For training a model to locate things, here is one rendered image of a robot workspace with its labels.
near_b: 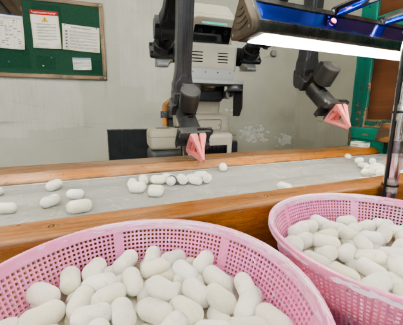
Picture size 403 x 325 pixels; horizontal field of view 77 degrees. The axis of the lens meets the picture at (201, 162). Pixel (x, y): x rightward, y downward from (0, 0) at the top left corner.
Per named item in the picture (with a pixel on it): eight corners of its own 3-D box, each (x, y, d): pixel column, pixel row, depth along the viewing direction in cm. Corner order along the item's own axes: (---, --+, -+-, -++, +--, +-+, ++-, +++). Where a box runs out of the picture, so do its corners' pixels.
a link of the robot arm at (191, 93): (194, 104, 86) (168, 104, 84) (199, 73, 78) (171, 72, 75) (202, 128, 78) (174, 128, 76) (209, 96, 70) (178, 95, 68)
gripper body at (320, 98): (351, 102, 82) (337, 89, 86) (327, 102, 78) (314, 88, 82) (338, 118, 87) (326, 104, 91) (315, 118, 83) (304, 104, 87)
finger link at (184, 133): (215, 151, 65) (204, 128, 71) (187, 153, 63) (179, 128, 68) (208, 169, 70) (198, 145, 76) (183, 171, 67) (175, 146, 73)
